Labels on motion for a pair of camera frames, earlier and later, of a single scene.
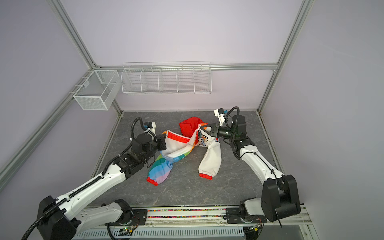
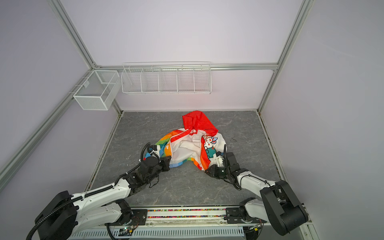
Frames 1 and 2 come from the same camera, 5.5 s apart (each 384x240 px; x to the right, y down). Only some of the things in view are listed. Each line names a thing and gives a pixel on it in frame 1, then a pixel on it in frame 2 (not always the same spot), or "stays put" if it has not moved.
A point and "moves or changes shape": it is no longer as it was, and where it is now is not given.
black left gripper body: x=158 y=145 -> x=162 y=166
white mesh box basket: x=97 y=91 stays put
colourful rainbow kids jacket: x=181 y=143 moves or changes shape
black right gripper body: x=224 y=133 -> x=220 y=172
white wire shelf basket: x=164 y=78 stays put
